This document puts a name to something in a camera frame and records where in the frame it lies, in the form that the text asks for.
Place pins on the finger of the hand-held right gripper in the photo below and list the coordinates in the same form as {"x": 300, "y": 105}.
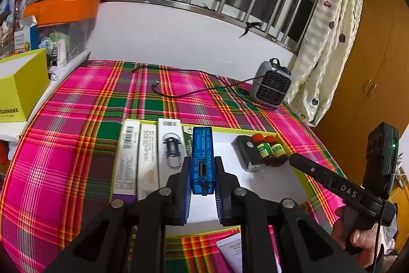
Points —
{"x": 313, "y": 172}

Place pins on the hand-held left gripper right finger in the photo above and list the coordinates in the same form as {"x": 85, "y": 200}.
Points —
{"x": 221, "y": 205}

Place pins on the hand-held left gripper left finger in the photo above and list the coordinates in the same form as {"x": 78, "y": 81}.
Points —
{"x": 185, "y": 196}

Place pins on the yellow-green shallow box tray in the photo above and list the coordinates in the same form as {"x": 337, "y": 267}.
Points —
{"x": 249, "y": 193}

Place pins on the amber bottle light green label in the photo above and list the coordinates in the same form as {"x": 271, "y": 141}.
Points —
{"x": 278, "y": 151}

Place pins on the blue translucent plastic box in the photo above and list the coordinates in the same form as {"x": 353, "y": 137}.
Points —
{"x": 201, "y": 158}

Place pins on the plain white medicine box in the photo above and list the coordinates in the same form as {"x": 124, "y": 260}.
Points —
{"x": 148, "y": 158}

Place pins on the white box with device picture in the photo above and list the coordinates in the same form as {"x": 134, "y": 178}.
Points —
{"x": 171, "y": 145}

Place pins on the amber bottle dark green label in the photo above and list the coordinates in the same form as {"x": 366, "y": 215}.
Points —
{"x": 263, "y": 150}

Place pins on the green white medicine box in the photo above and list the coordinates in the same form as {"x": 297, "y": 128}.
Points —
{"x": 188, "y": 142}

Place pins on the black power bank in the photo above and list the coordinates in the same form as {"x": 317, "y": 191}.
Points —
{"x": 247, "y": 151}

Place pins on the white box with purple end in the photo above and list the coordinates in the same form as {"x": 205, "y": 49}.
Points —
{"x": 126, "y": 158}

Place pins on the person's right hand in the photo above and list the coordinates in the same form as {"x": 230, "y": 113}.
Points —
{"x": 367, "y": 237}

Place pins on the white paper leaflet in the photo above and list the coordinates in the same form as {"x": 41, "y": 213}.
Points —
{"x": 233, "y": 250}

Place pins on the small grey fan heater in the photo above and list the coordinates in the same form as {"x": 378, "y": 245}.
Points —
{"x": 271, "y": 87}

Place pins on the wooden wardrobe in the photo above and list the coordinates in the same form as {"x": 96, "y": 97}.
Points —
{"x": 367, "y": 52}

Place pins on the pink green plaid tablecloth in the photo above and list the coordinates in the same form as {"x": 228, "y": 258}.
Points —
{"x": 80, "y": 132}

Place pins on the cream patterned curtain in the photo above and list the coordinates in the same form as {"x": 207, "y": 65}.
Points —
{"x": 326, "y": 36}

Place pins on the black clip on windowsill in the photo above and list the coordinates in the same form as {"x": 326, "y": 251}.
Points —
{"x": 250, "y": 26}

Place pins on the white side table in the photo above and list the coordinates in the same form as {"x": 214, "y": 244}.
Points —
{"x": 44, "y": 97}

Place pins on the slim white bottle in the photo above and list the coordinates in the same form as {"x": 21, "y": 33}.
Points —
{"x": 62, "y": 54}

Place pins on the yellow-green cardboard box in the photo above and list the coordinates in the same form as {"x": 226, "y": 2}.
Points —
{"x": 22, "y": 84}

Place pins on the clear storage bin orange lid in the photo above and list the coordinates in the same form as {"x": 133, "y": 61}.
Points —
{"x": 64, "y": 9}

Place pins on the blue white small carton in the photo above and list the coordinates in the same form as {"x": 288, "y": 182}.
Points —
{"x": 24, "y": 36}

